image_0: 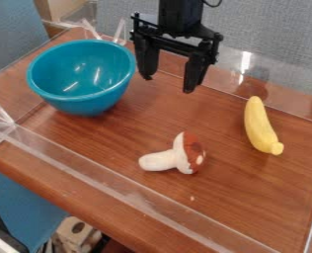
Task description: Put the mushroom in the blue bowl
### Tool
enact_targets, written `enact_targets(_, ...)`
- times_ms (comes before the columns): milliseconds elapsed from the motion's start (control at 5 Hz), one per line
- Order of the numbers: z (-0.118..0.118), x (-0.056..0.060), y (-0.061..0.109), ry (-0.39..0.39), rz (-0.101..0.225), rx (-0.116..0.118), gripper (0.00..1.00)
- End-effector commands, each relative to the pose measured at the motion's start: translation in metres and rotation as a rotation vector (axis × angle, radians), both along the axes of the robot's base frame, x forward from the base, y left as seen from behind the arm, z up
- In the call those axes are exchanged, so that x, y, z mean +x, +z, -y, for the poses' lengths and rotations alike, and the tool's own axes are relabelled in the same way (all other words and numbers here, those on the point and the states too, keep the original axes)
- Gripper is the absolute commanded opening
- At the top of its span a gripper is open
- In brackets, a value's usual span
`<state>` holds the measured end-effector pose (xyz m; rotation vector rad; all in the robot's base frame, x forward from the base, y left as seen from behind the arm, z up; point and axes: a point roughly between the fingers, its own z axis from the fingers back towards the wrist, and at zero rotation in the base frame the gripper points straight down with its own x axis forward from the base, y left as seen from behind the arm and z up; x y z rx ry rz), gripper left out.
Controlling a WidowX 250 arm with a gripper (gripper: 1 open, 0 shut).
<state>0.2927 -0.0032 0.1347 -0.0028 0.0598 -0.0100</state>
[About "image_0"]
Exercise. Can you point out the brown white toy mushroom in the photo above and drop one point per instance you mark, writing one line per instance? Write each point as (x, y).
(184, 156)

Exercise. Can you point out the blue cabinet panel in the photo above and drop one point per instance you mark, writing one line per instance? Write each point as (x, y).
(31, 218)

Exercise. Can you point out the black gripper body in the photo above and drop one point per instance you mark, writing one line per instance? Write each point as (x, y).
(175, 28)

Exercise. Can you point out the wooden block with hole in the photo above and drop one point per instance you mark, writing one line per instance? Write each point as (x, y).
(75, 236)

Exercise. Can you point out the blue plastic bowl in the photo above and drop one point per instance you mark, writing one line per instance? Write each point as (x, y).
(81, 76)

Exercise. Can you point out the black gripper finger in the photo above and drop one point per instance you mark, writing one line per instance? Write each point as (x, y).
(146, 54)
(195, 68)

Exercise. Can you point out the clear acrylic barrier wall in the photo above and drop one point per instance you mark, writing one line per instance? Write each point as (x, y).
(243, 204)

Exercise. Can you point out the yellow toy banana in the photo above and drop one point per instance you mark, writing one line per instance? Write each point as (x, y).
(258, 129)

